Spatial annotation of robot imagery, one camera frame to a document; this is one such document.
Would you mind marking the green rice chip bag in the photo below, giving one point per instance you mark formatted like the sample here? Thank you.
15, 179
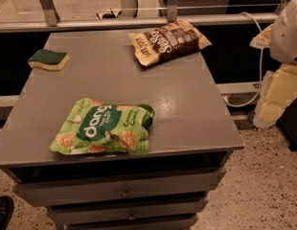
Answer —
96, 127

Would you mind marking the grey drawer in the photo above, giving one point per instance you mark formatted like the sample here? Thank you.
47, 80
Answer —
178, 222
126, 186
129, 211

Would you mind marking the black shoe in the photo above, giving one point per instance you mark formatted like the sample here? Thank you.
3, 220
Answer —
6, 210

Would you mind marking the middle grey drawer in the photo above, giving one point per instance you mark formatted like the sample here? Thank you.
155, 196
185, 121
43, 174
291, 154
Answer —
129, 211

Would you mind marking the brown salsa chip bag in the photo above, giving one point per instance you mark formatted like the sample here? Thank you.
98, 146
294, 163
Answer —
173, 40

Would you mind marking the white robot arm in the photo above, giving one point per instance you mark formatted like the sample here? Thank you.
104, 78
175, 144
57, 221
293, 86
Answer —
283, 38

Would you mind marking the bottom grey drawer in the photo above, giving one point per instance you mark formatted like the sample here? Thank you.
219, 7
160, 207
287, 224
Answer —
178, 222

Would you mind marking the yellow foam block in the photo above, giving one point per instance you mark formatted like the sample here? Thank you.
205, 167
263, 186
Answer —
278, 92

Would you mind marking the green yellow sponge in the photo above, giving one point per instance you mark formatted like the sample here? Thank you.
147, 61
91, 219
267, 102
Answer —
48, 60

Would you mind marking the grey drawer cabinet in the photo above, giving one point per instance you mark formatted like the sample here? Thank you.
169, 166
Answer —
192, 127

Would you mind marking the grey metal railing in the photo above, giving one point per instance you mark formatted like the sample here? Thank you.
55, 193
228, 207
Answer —
67, 15

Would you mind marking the top grey drawer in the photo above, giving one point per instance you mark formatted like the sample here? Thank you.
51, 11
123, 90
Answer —
126, 186

